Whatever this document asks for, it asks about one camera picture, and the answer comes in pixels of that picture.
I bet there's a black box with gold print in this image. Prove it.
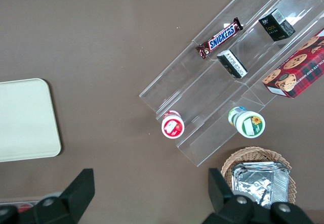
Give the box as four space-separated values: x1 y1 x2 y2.
258 8 296 42

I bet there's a green-lidded white yogurt cup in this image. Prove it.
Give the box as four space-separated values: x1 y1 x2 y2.
227 106 266 139

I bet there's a cream white plastic tray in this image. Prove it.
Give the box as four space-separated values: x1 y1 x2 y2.
0 78 62 163

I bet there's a clear acrylic stepped display riser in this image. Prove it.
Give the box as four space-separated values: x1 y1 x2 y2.
192 0 324 106
138 40 265 168

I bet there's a red-lidded white yogurt cup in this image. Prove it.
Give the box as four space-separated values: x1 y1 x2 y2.
161 109 185 139

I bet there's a black box with white label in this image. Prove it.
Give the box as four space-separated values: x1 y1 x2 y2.
216 49 248 79

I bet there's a silver foil packet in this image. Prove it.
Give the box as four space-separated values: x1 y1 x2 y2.
272 162 290 203
232 167 275 207

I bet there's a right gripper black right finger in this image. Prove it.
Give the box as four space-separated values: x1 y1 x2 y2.
202 168 255 224

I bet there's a red tartan cookie box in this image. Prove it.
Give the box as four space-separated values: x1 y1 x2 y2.
262 28 324 100

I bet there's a brown Snickers chocolate bar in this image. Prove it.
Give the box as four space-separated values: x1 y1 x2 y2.
195 17 244 60

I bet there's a small tan wicker basket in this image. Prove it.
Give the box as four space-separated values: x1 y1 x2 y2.
221 147 296 206

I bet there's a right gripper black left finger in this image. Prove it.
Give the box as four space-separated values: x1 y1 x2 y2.
32 168 96 224

